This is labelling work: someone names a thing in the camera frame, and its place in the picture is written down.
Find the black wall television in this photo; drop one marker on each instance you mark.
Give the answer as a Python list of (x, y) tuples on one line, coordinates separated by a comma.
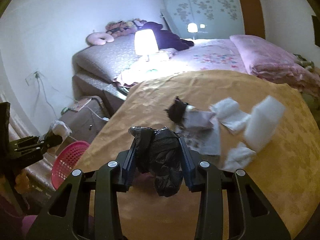
[(316, 27)]

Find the floral pink bed sheet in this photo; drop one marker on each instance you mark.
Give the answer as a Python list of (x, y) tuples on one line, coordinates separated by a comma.
[(214, 54)]

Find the grey cloth scrap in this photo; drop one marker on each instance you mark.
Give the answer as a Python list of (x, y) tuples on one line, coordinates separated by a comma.
[(201, 132)]

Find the grey patterned pillow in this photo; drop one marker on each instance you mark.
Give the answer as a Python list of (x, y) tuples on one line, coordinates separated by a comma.
[(109, 60)]

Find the colourful book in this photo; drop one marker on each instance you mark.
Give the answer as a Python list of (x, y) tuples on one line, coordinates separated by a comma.
[(79, 105)]

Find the crumpled white tissue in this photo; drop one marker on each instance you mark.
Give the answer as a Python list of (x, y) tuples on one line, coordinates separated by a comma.
[(238, 158)]

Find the glowing white table lamp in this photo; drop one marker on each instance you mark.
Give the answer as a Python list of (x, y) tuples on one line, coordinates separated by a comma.
[(145, 44)]

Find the white foam block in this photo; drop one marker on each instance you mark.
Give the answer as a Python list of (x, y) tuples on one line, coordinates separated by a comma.
[(265, 117)]

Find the folded pink quilt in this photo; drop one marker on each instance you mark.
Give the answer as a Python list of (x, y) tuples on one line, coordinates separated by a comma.
[(272, 63)]

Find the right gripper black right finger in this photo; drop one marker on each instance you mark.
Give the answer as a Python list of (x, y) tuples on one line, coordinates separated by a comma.
[(203, 177)]

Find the black plastic bag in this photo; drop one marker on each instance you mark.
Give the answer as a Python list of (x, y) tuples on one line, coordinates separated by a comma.
[(158, 152)]

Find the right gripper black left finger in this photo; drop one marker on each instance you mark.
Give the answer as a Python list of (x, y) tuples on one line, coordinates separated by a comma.
[(113, 177)]

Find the pink plush toys pile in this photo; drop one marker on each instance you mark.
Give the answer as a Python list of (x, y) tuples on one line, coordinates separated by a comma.
[(124, 28)]

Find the brown wooden door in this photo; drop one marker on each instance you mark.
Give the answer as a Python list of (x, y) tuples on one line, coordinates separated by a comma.
[(253, 18)]

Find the wall power socket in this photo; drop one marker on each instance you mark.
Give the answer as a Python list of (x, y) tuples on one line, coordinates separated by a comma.
[(31, 78)]

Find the white tissue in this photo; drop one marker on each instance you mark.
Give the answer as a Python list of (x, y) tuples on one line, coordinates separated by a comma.
[(229, 114), (238, 158)]

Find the green small object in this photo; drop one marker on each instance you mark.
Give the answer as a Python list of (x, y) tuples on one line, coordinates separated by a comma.
[(64, 110)]

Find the dark purple plush toy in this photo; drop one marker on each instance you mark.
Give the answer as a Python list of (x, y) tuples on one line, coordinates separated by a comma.
[(166, 39)]

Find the grey upholstered bed frame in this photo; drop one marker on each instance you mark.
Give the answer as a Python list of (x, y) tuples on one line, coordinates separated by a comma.
[(111, 95)]

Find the floral sliding wardrobe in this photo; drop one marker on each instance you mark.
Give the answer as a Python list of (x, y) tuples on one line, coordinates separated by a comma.
[(204, 19)]

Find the pink neck pillow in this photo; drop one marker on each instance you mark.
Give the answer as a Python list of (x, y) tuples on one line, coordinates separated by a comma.
[(99, 39)]

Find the pink plastic laundry basket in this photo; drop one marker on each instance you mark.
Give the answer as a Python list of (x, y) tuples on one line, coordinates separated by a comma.
[(66, 160)]

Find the white paper trash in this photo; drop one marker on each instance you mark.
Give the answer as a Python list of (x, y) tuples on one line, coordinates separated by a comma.
[(58, 127)]

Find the black furry trash piece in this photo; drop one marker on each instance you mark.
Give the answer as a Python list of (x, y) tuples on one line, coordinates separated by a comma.
[(176, 111)]

